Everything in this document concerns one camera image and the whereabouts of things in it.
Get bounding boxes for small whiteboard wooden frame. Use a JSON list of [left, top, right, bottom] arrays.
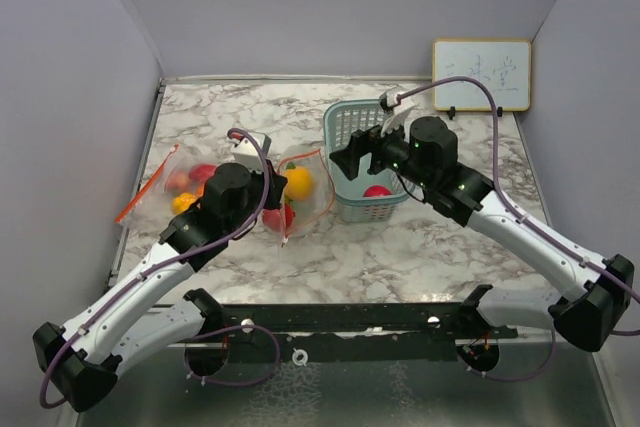
[[432, 38, 532, 112]]

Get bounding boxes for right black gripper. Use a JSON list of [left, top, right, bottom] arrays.
[[331, 111, 434, 190]]

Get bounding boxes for orange tangerine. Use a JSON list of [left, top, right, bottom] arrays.
[[164, 171, 191, 195]]

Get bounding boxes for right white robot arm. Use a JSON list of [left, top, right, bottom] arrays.
[[330, 117, 635, 352]]

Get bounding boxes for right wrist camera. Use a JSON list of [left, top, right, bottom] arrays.
[[379, 88, 415, 137]]

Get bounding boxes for teal white plastic basket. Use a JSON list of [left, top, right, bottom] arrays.
[[323, 99, 408, 223]]

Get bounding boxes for red apple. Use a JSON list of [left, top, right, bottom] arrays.
[[363, 185, 392, 198]]

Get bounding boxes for yellow lemon fruit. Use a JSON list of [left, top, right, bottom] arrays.
[[283, 167, 314, 201]]

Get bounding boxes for clear bag orange zipper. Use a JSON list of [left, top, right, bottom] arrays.
[[115, 144, 219, 228]]

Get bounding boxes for yellow orange fruit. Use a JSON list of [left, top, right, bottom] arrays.
[[171, 192, 199, 215]]

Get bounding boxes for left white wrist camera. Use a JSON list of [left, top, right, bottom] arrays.
[[231, 132, 272, 173]]

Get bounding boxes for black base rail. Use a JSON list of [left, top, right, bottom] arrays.
[[184, 288, 517, 364]]

